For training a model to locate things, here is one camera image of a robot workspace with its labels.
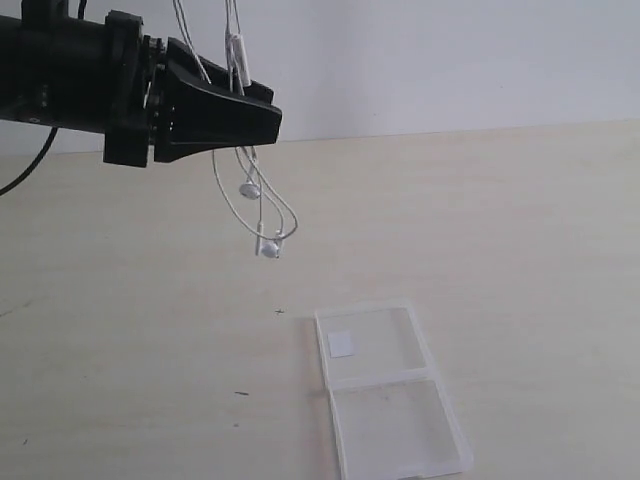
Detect clear plastic storage case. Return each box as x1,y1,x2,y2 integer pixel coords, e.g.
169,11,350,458
314,300,474,479

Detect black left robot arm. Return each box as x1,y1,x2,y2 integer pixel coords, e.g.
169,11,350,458
1,1,282,168

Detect white wired earphones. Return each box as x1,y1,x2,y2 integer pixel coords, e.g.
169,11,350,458
172,0,300,261

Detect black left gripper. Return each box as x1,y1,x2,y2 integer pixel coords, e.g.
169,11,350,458
103,10,282,168

